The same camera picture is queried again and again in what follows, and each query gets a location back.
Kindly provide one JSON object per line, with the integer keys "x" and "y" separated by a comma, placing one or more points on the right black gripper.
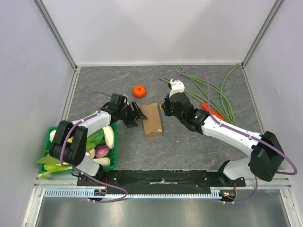
{"x": 167, "y": 108}

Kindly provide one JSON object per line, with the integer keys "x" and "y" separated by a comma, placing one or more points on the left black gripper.
{"x": 138, "y": 112}

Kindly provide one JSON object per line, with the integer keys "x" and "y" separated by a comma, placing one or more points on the brown cardboard express box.
{"x": 152, "y": 126}

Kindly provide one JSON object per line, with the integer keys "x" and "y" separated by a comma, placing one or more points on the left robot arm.
{"x": 69, "y": 142}

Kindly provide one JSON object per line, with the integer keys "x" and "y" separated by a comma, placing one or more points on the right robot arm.
{"x": 261, "y": 159}

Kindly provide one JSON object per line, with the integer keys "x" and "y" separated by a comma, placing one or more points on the small orange pumpkin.
{"x": 139, "y": 91}

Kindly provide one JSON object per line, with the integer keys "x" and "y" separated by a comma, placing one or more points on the white eggplant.
{"x": 109, "y": 136}

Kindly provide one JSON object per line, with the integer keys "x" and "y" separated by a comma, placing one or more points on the orange carrot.
{"x": 213, "y": 112}

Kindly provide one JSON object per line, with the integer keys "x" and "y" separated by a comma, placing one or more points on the green leafy vegetable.
{"x": 92, "y": 141}

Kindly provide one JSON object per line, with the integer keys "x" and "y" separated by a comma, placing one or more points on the purple onion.
{"x": 101, "y": 151}

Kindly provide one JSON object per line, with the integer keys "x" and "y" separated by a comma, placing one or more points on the green plastic basket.
{"x": 112, "y": 152}

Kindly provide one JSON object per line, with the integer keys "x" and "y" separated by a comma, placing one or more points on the white mushroom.
{"x": 91, "y": 153}

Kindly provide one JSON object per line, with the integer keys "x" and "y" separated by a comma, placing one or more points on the white corn cob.
{"x": 51, "y": 135}

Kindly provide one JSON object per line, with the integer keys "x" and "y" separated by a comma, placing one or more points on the green celery stalk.
{"x": 52, "y": 168}

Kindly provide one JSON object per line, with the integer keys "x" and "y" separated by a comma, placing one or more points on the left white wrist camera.
{"x": 126, "y": 102}

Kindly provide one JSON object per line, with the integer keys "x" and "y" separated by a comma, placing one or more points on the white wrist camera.
{"x": 176, "y": 86}
{"x": 126, "y": 102}

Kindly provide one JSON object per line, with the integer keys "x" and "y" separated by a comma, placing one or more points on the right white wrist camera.
{"x": 176, "y": 86}

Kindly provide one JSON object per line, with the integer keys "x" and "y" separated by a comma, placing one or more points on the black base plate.
{"x": 203, "y": 178}

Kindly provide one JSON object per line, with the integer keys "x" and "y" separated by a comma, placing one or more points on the grey slotted cable duct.
{"x": 95, "y": 193}

